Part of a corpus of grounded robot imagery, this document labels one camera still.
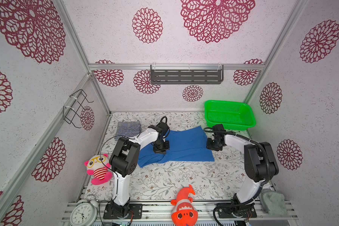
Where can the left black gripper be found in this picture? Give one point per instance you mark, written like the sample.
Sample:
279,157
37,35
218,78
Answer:
162,151

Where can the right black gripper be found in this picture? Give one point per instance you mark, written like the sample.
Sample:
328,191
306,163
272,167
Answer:
208,146

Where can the blue white striped tank top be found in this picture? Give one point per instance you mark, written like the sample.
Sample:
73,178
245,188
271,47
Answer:
128,129

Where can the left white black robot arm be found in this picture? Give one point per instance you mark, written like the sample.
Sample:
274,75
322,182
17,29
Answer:
124,160

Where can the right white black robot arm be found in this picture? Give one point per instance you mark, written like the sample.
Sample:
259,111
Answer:
259,162

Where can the green plastic basket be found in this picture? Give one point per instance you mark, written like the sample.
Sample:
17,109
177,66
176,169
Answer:
232,115

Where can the pink white plush doll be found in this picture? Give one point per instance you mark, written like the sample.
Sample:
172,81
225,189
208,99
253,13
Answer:
98,167

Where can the red fish plush toy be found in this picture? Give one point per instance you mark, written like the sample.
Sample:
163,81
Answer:
184,213

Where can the green folded towel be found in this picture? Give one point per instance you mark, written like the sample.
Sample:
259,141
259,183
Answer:
273,203

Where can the white alarm clock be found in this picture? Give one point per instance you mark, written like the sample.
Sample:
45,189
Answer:
85,213

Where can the grey wall shelf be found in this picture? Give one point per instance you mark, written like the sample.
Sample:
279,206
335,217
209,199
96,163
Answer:
185,77

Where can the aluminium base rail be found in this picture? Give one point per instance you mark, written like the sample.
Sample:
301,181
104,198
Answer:
198,213

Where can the black wire rack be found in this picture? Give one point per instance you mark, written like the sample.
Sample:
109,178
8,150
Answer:
79,114

